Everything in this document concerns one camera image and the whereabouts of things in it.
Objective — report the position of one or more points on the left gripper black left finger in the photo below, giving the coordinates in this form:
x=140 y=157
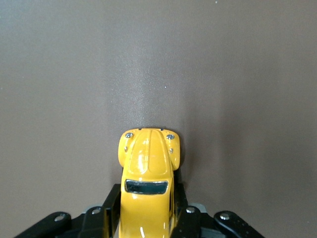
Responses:
x=94 y=223

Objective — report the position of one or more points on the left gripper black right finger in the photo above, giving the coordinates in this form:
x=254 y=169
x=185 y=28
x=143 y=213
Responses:
x=195 y=225

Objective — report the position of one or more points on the yellow beetle toy car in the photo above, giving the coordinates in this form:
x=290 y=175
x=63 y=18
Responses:
x=146 y=173

